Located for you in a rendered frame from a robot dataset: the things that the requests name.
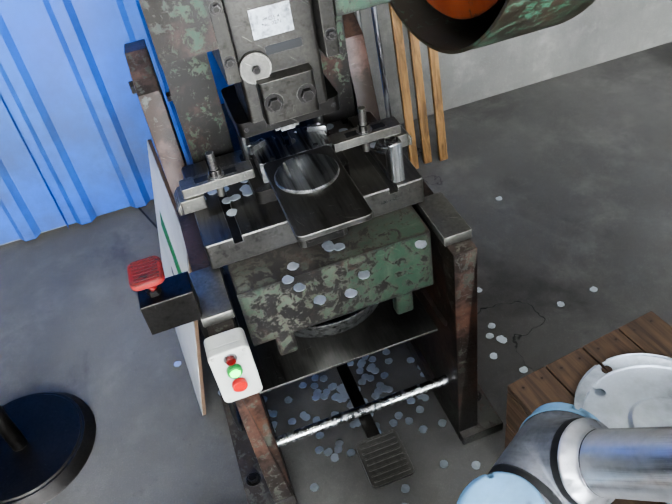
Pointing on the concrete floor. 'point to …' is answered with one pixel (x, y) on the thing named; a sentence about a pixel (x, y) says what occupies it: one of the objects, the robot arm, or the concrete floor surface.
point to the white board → (170, 235)
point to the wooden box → (572, 368)
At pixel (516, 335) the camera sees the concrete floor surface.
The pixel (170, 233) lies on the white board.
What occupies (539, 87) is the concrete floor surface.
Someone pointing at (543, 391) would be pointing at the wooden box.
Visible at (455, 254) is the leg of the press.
